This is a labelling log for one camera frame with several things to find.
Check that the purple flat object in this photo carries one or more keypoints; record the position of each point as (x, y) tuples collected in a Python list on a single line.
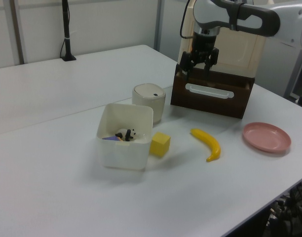
[(112, 138)]

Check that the yellow banana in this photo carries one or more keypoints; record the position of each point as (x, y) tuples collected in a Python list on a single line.
[(210, 143)]

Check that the panda toy figure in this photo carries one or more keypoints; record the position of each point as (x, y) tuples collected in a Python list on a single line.
[(127, 134)]

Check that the black camera stand pole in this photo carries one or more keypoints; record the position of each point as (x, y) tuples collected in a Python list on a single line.
[(66, 32)]

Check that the dark brown wooden drawer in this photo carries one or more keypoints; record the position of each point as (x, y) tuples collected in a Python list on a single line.
[(207, 98)]

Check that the pink plate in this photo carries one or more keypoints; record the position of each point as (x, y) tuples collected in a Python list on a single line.
[(266, 136)]

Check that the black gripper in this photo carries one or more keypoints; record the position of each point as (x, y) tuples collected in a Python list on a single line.
[(203, 44)]

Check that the yellow cube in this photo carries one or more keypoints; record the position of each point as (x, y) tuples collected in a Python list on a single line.
[(161, 144)]

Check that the cream lidded trash can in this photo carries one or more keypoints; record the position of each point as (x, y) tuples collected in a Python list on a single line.
[(148, 101)]

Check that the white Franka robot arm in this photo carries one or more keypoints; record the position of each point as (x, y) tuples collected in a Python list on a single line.
[(254, 17)]

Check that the white square plastic box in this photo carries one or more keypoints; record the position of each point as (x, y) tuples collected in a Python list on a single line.
[(124, 143)]

